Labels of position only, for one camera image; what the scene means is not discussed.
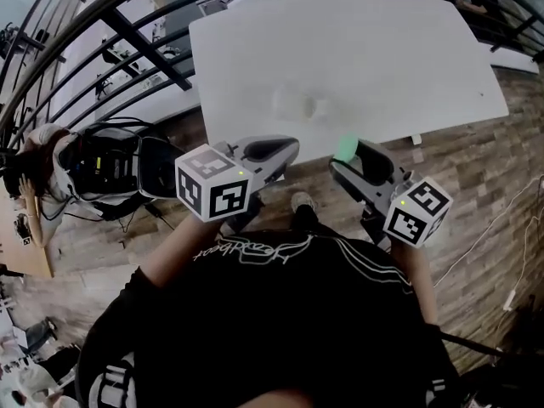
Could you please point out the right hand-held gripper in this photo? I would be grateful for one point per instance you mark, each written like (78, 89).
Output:
(418, 211)

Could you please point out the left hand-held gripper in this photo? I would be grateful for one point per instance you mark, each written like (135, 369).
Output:
(212, 185)

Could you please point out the green round object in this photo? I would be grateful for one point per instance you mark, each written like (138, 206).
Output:
(345, 148)

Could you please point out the person's left forearm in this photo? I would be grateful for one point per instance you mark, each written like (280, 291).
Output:
(178, 249)

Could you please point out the person's right forearm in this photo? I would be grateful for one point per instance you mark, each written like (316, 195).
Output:
(418, 279)

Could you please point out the person's grey shoe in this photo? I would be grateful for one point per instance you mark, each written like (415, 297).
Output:
(304, 201)

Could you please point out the person's black trouser leg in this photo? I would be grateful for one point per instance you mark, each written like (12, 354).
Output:
(308, 221)

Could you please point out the white table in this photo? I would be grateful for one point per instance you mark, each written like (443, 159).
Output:
(361, 49)

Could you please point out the person's black shirt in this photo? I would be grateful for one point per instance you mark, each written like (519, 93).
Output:
(276, 313)

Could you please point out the open black equipment case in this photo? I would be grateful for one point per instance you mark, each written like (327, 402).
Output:
(110, 168)

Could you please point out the black metal railing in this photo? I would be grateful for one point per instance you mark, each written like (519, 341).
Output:
(144, 47)

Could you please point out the white power strip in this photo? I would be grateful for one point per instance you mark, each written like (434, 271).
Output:
(509, 301)

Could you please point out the person's head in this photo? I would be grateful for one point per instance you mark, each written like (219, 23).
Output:
(280, 401)

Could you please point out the wooden desk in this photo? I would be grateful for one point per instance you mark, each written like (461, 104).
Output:
(21, 262)

